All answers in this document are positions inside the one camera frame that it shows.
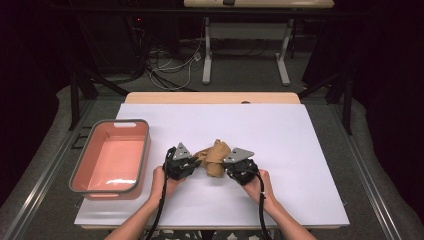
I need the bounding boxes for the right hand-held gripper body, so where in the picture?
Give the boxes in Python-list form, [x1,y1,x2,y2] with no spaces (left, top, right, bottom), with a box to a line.
[222,147,260,186]

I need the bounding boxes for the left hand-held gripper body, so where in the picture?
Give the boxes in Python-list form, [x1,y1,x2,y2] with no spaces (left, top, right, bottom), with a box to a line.
[163,142,201,181]

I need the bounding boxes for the tan pants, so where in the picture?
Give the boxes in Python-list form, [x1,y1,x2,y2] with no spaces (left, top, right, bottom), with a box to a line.
[192,139,233,178]

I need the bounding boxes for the pink basin with grey rim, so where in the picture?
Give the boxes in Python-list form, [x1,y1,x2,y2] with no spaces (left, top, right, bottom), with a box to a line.
[68,118,152,201]

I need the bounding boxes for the person's left hand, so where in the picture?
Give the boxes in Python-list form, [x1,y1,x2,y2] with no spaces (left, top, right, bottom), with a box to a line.
[149,166,186,204]

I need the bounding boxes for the person's right hand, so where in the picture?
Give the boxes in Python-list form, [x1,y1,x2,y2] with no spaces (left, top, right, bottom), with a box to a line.
[241,169,278,209]

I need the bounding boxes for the person's patterned clothing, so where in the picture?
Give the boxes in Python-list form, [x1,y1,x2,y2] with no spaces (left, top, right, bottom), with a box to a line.
[143,229,278,240]

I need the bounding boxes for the black metal stand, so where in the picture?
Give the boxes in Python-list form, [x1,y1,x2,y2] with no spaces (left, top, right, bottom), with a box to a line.
[68,66,129,132]
[297,71,354,136]

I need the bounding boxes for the black equipment with red light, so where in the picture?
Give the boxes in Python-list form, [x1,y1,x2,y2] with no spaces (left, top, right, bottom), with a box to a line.
[78,14,148,76]

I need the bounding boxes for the desk with white legs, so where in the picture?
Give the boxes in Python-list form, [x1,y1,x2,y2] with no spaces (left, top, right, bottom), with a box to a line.
[183,0,335,87]

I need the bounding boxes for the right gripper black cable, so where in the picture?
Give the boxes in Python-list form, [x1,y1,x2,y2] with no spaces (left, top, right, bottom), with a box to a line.
[252,171,273,240]

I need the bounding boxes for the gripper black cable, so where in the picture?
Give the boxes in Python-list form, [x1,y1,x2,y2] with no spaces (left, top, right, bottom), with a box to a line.
[252,171,273,240]
[144,148,177,240]

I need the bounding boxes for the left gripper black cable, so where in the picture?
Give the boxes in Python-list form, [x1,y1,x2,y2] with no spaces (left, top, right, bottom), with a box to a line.
[144,148,177,240]

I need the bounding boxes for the tangle of floor cables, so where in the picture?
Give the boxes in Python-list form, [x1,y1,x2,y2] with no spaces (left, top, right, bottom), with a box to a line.
[129,19,204,93]

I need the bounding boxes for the metal floor rail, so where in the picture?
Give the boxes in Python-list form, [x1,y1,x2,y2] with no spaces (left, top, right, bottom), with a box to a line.
[1,99,96,240]
[328,103,401,240]

